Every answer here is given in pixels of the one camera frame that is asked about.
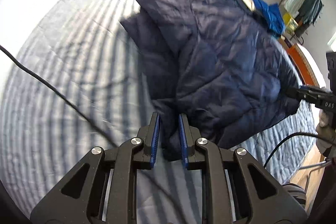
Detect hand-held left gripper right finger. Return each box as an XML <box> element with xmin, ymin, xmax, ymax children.
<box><xmin>178</xmin><ymin>114</ymin><xmax>307</xmax><ymax>224</ymax></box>

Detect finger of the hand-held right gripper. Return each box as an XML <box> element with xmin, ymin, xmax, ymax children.
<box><xmin>286</xmin><ymin>85</ymin><xmax>332</xmax><ymax>107</ymax></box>

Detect orange stool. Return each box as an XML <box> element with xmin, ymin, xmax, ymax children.
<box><xmin>279</xmin><ymin>34</ymin><xmax>329</xmax><ymax>88</ymax></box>

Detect striped bed sheet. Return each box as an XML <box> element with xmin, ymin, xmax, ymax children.
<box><xmin>0</xmin><ymin>0</ymin><xmax>322</xmax><ymax>224</ymax></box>

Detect dark green hanging garment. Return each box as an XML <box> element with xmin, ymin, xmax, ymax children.
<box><xmin>299</xmin><ymin>0</ymin><xmax>324</xmax><ymax>27</ymax></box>

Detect yellow box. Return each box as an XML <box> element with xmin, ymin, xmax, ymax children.
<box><xmin>282</xmin><ymin>12</ymin><xmax>298</xmax><ymax>33</ymax></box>

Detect navy puffer jacket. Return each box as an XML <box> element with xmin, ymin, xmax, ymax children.
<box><xmin>120</xmin><ymin>0</ymin><xmax>306</xmax><ymax>161</ymax></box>

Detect person's right hand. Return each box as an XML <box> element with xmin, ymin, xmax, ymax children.
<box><xmin>316</xmin><ymin>111</ymin><xmax>336</xmax><ymax>153</ymax></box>

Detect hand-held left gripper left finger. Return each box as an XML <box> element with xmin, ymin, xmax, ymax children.
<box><xmin>30</xmin><ymin>112</ymin><xmax>161</xmax><ymax>224</ymax></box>

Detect blue crumpled garment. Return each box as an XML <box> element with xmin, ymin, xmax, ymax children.
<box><xmin>234</xmin><ymin>0</ymin><xmax>286</xmax><ymax>35</ymax></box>

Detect person's striped pants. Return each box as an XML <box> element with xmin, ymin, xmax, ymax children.
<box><xmin>282</xmin><ymin>183</ymin><xmax>307</xmax><ymax>214</ymax></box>

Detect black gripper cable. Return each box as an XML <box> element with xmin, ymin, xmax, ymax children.
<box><xmin>0</xmin><ymin>46</ymin><xmax>120</xmax><ymax>148</ymax></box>

